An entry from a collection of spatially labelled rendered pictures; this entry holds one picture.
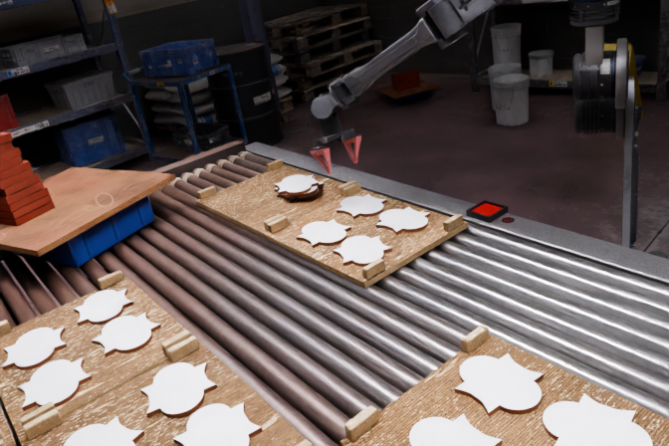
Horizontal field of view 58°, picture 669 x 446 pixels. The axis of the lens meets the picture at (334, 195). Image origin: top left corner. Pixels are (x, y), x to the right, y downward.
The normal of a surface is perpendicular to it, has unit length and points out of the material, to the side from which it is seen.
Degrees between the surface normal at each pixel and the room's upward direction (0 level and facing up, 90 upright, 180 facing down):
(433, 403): 0
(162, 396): 0
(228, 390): 0
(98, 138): 90
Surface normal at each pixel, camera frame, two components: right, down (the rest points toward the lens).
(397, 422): -0.15, -0.91
